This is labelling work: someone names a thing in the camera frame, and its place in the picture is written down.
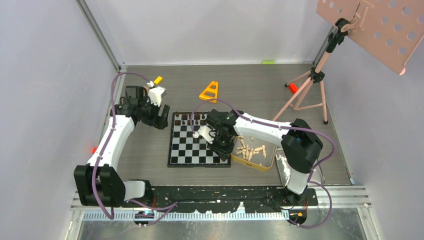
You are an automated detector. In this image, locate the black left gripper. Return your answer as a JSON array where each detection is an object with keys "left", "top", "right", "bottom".
[{"left": 139, "top": 96, "right": 169, "bottom": 130}]

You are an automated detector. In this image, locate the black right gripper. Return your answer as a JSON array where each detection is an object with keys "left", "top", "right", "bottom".
[{"left": 207, "top": 132, "right": 235, "bottom": 162}]

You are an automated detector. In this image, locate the gold tin box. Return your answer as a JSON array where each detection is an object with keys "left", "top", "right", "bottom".
[{"left": 230, "top": 136, "right": 277, "bottom": 172}]

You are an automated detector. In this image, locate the black white chess board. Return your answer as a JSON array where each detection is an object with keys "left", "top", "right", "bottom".
[{"left": 167, "top": 112, "right": 231, "bottom": 168}]

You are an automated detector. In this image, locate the orange triangular plastic frame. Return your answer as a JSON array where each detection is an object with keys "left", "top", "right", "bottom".
[{"left": 199, "top": 81, "right": 219, "bottom": 103}]

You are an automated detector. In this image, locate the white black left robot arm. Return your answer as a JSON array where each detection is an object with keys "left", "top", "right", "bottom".
[{"left": 73, "top": 85, "right": 170, "bottom": 208}]

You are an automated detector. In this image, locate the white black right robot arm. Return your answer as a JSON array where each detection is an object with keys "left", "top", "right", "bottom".
[{"left": 194, "top": 109, "right": 323, "bottom": 205}]

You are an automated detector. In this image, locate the yellow rectangular block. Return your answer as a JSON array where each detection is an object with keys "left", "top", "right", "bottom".
[{"left": 153, "top": 76, "right": 163, "bottom": 85}]

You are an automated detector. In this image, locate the silver tin lid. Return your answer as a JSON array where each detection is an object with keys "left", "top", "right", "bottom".
[{"left": 274, "top": 147, "right": 326, "bottom": 187}]

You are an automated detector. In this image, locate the red block near stand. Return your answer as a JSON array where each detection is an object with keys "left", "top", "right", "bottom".
[{"left": 288, "top": 83, "right": 299, "bottom": 95}]

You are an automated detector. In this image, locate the pink music stand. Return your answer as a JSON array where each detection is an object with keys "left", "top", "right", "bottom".
[{"left": 273, "top": 0, "right": 424, "bottom": 125}]

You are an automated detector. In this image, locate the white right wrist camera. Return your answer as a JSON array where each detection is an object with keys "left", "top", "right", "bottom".
[{"left": 192, "top": 125, "right": 217, "bottom": 144}]

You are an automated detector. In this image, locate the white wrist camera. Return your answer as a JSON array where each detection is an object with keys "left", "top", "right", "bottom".
[
  {"left": 192, "top": 125, "right": 217, "bottom": 144},
  {"left": 147, "top": 81, "right": 166, "bottom": 107}
]

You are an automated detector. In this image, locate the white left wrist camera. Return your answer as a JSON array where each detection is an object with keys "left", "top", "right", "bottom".
[{"left": 147, "top": 81, "right": 166, "bottom": 107}]

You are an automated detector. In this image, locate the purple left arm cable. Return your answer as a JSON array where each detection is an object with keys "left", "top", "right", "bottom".
[{"left": 91, "top": 72, "right": 180, "bottom": 228}]

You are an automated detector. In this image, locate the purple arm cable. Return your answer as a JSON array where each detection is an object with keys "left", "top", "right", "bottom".
[
  {"left": 189, "top": 98, "right": 337, "bottom": 230},
  {"left": 91, "top": 72, "right": 180, "bottom": 228}
]

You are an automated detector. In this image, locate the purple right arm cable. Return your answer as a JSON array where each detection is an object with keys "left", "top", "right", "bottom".
[{"left": 189, "top": 98, "right": 337, "bottom": 230}]

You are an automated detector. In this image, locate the green block at wall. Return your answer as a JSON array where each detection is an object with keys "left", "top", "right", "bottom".
[{"left": 261, "top": 60, "right": 276, "bottom": 65}]

